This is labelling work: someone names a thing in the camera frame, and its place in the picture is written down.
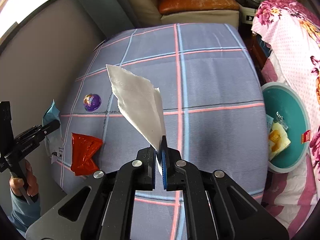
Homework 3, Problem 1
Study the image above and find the white paper tissue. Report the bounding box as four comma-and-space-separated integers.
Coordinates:
106, 64, 166, 168

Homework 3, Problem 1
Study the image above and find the white cartoon print wrapper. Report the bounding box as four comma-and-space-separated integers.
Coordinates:
276, 111, 289, 131

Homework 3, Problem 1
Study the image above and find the blue left sleeve forearm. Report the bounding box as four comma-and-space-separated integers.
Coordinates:
8, 190, 41, 236

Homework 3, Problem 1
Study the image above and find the teal round trash bin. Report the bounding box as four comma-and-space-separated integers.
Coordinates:
261, 82, 310, 174

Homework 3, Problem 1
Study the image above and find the person left hand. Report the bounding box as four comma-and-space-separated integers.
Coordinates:
9, 159, 40, 197

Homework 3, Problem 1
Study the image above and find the light blue paper packet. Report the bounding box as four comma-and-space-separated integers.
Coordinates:
42, 100, 63, 164

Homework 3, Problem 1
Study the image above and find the red foil wrapper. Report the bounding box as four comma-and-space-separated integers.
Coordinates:
71, 133, 103, 176

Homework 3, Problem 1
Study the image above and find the purple foil egg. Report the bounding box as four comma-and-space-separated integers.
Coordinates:
83, 94, 101, 112

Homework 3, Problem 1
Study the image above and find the orange snack bag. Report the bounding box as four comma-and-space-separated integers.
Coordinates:
268, 122, 291, 161

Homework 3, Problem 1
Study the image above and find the red label on bin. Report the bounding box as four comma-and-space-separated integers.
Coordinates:
301, 130, 311, 144

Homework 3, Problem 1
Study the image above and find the orange sofa seat cushion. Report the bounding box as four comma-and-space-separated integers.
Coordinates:
158, 0, 240, 15

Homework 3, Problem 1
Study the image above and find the grey blue curtain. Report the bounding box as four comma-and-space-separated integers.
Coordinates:
78, 0, 140, 37

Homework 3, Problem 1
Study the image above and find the beige leather sofa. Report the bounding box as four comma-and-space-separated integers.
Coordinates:
128, 0, 240, 29

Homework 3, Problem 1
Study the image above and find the pink floral bed quilt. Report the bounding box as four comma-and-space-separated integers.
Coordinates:
252, 0, 319, 239

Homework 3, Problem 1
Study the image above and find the black stereo equipment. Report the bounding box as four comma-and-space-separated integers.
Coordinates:
238, 0, 263, 24

